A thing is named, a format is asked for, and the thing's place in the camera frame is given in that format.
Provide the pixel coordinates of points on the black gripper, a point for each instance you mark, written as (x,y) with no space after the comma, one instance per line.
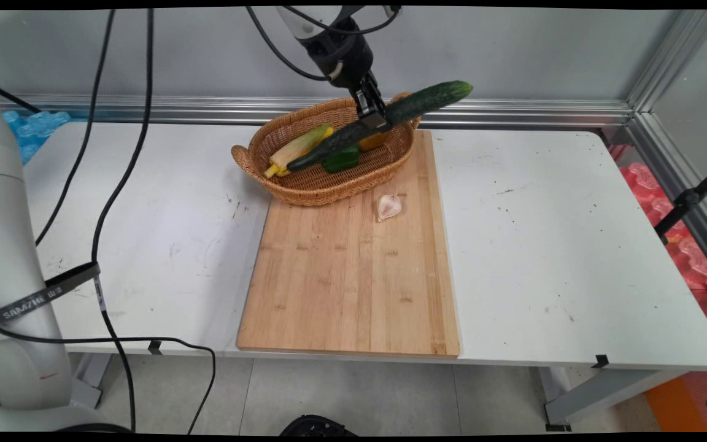
(344,58)

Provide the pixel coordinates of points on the dark green cucumber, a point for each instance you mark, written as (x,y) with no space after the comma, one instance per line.
(427,101)

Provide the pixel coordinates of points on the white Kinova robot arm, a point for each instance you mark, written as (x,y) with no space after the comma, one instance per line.
(13,233)

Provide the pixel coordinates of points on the orange bell pepper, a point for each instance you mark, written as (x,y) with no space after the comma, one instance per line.
(372,142)

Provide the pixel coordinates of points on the green bell pepper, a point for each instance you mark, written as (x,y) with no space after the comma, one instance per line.
(341,161)

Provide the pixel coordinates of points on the yellow corn cob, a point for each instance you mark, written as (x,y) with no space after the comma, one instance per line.
(292,151)

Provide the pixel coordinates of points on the white garlic bulb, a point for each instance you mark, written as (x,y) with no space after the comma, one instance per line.
(388,207)

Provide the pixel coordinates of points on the woven wicker basket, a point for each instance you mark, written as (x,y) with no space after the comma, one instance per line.
(316,191)

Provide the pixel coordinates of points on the bamboo cutting board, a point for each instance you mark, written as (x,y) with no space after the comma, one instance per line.
(347,288)

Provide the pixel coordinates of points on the black round floor object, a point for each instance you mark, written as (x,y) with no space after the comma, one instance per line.
(316,426)

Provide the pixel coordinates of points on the black tape piece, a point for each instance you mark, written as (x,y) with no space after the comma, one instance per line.
(601,361)
(154,347)

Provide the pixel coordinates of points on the black tripod stand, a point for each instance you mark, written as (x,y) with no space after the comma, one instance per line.
(688,199)

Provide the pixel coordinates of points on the blue foam floor mat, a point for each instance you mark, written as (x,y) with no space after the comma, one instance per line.
(40,126)

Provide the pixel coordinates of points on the red foam floor mat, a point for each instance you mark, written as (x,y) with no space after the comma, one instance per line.
(691,258)

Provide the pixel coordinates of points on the grey table leg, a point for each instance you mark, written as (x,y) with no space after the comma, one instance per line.
(89,380)
(605,393)

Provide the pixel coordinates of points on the orange floor patch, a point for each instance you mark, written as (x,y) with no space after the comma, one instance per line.
(676,408)

